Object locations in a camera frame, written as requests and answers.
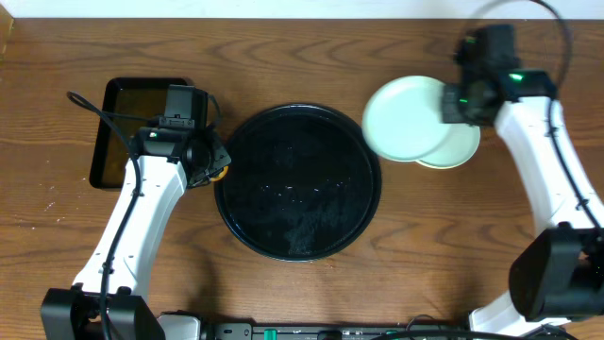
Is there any light blue plate top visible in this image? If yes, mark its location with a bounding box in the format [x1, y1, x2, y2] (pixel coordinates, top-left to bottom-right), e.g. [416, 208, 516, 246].
[419, 124, 480, 164]

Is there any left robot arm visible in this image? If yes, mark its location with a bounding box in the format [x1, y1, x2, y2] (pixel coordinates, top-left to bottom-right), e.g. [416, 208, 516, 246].
[41, 127, 231, 339]

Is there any light blue plate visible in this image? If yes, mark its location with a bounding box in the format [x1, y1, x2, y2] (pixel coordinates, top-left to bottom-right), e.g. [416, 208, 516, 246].
[419, 124, 480, 164]
[361, 76, 451, 162]

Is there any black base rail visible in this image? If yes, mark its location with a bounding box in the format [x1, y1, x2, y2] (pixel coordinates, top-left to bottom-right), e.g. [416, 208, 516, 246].
[199, 322, 574, 340]

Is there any yellow plate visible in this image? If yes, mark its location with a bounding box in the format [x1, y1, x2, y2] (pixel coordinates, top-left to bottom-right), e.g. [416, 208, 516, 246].
[415, 160, 463, 170]

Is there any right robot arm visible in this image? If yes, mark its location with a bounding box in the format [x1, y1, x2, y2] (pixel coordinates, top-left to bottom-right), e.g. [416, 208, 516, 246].
[443, 65, 603, 336]

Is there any green and orange sponge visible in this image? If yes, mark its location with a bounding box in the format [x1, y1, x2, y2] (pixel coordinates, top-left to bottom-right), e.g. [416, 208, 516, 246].
[210, 166, 228, 182]

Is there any round black serving tray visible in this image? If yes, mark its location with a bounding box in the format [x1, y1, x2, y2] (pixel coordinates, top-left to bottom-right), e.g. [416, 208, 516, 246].
[214, 104, 382, 262]

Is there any black rectangular water tray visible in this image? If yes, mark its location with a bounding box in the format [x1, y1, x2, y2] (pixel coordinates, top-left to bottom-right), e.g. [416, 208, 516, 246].
[89, 77, 192, 190]

